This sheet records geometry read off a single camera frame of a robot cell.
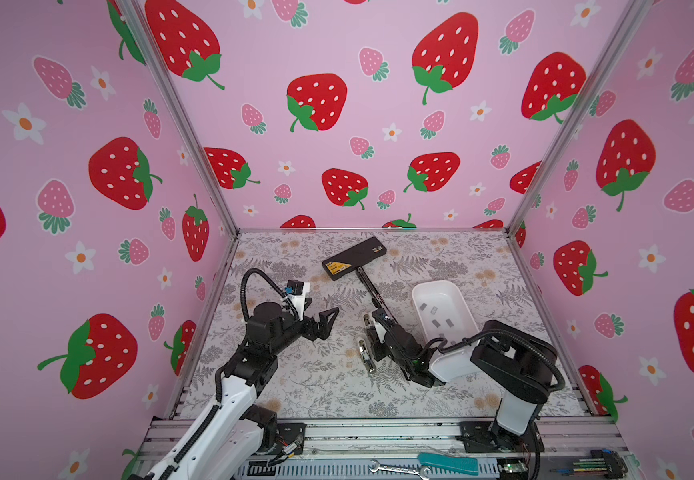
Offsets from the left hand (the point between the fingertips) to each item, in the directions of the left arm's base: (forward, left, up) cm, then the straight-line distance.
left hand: (324, 304), depth 76 cm
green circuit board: (-33, -47, -20) cm, 61 cm away
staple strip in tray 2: (+10, -34, -20) cm, 41 cm away
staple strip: (-6, -11, -18) cm, 23 cm away
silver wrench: (-34, -25, -20) cm, 47 cm away
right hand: (+1, -12, -17) cm, 21 cm away
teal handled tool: (-32, -34, -20) cm, 51 cm away
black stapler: (+31, -7, -19) cm, 37 cm away
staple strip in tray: (+12, -31, -20) cm, 38 cm away
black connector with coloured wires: (-32, -67, -18) cm, 76 cm away
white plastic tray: (+10, -38, -21) cm, 45 cm away
